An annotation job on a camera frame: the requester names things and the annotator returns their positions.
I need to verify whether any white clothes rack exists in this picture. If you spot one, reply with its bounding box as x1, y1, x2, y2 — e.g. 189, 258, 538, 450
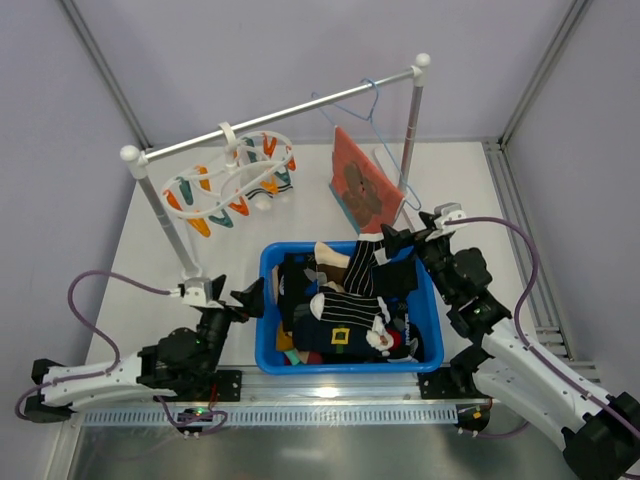
119, 52, 432, 281

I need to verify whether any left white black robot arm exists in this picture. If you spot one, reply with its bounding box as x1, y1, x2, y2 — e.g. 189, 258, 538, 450
14, 270, 265, 424

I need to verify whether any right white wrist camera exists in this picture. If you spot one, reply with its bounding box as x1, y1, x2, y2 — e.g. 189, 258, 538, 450
434, 202, 467, 230

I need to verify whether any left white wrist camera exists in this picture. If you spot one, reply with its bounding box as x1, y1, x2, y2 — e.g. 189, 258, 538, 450
169, 277, 220, 308

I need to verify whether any black white pinstripe sock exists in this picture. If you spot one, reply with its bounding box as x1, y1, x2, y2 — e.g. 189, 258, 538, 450
342, 233, 390, 297

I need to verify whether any aluminium rail frame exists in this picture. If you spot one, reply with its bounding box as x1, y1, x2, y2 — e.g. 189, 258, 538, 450
59, 139, 609, 426

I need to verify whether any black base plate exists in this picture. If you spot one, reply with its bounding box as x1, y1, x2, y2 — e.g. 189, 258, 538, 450
417, 366, 488, 400
211, 370, 243, 403

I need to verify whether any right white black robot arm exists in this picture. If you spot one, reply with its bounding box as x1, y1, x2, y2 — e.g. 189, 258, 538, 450
382, 204, 639, 479

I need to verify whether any blue wire hanger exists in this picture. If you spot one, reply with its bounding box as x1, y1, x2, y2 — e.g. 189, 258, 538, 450
311, 77, 422, 215

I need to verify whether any blue plastic bin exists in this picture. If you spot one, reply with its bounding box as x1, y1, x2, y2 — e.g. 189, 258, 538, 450
255, 240, 446, 376

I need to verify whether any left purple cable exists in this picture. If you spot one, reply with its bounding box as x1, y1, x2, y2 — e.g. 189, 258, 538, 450
14, 269, 229, 436

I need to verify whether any white oval clip hanger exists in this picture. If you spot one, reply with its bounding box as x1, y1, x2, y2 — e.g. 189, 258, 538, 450
161, 130, 296, 228

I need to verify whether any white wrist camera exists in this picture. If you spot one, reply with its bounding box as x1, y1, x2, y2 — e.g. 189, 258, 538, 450
169, 277, 220, 308
434, 202, 467, 230

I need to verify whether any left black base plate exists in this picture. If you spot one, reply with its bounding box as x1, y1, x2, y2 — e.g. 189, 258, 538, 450
211, 370, 243, 403

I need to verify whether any orange bear towel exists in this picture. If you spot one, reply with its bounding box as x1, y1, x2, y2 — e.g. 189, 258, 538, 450
330, 127, 405, 234

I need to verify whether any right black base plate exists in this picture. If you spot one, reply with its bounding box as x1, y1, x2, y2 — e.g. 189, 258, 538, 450
417, 366, 488, 400

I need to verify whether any navy santa belt sock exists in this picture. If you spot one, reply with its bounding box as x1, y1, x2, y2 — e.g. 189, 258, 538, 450
292, 320, 425, 363

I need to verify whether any white striped sock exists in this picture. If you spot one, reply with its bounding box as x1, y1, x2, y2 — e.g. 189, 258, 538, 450
245, 187, 274, 211
274, 171, 294, 203

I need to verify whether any beige brown sock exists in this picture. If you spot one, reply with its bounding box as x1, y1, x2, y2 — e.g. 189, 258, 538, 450
314, 242, 350, 285

